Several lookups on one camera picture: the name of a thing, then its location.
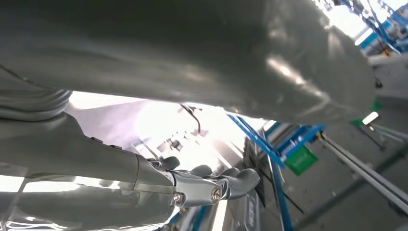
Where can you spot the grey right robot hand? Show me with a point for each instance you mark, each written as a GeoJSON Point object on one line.
{"type": "Point", "coordinates": [191, 47]}

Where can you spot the green sign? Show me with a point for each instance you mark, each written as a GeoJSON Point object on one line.
{"type": "Point", "coordinates": [301, 161]}

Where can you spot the blue metal rack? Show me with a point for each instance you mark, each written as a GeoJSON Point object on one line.
{"type": "Point", "coordinates": [396, 19]}

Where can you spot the blue metal frame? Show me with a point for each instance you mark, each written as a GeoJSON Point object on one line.
{"type": "Point", "coordinates": [255, 139]}

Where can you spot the grey metal rail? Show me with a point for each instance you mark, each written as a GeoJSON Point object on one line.
{"type": "Point", "coordinates": [366, 173]}

